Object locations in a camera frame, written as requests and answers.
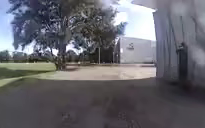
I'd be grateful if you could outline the dark tall tree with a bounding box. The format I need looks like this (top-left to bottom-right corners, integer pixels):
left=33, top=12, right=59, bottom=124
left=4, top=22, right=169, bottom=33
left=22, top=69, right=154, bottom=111
left=86, top=43, right=119, bottom=64

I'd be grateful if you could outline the grey asphalt yard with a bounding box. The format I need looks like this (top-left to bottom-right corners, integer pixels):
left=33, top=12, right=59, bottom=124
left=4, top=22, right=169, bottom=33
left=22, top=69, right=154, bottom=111
left=0, top=64, right=205, bottom=128

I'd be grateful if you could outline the white warehouse building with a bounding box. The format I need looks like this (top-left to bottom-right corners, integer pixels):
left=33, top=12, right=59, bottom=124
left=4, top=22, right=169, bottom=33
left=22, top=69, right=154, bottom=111
left=113, top=35, right=157, bottom=65

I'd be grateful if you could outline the large leafy tree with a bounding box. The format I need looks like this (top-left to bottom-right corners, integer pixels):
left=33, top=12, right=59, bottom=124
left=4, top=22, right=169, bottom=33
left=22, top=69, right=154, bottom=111
left=7, top=0, right=128, bottom=72

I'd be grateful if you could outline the green grass field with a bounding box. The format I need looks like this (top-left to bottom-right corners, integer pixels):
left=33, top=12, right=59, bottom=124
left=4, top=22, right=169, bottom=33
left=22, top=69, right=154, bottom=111
left=0, top=62, right=58, bottom=93

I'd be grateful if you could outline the grey corrugated building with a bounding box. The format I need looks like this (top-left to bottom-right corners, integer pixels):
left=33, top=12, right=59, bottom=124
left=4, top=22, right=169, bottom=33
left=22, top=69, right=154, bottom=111
left=131, top=0, right=205, bottom=93

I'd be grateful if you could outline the row of distant trees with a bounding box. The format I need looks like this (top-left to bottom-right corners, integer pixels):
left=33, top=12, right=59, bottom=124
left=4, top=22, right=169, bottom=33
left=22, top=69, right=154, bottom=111
left=0, top=49, right=58, bottom=64

